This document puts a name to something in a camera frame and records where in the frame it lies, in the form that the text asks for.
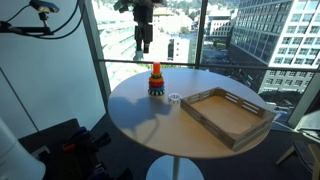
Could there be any orange stacking peg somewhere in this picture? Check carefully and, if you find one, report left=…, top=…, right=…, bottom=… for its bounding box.
left=152, top=61, right=162, bottom=75

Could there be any black cable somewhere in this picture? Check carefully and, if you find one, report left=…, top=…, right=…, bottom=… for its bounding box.
left=0, top=0, right=84, bottom=41

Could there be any black camera on mount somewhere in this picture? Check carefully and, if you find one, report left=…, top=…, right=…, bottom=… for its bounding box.
left=29, top=0, right=61, bottom=14

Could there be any white studded ring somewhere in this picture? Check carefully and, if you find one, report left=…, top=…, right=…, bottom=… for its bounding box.
left=167, top=92, right=183, bottom=105

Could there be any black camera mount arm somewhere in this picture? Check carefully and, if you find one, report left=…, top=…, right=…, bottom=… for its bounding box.
left=0, top=12, right=55, bottom=37

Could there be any white cylindrical robot base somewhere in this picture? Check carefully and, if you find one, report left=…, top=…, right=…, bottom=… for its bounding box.
left=0, top=117, right=47, bottom=180

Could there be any blue stacking ring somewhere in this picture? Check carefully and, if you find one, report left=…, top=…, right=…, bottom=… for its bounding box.
left=147, top=85, right=166, bottom=93

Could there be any wooden chair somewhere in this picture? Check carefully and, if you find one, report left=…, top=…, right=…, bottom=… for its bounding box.
left=275, top=109, right=320, bottom=180

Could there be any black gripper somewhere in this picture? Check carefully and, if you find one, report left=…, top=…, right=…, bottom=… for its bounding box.
left=132, top=4, right=155, bottom=55

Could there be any teal wrist camera box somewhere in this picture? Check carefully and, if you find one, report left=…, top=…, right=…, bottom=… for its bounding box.
left=112, top=0, right=130, bottom=14

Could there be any red stacking ring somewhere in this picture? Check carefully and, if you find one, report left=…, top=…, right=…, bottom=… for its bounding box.
left=148, top=81, right=165, bottom=89

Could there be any wooden slatted tray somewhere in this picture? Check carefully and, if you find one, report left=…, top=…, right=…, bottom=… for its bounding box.
left=180, top=86, right=277, bottom=153

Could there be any pile of black clamps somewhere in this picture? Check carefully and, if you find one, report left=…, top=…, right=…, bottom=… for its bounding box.
left=49, top=125, right=134, bottom=180

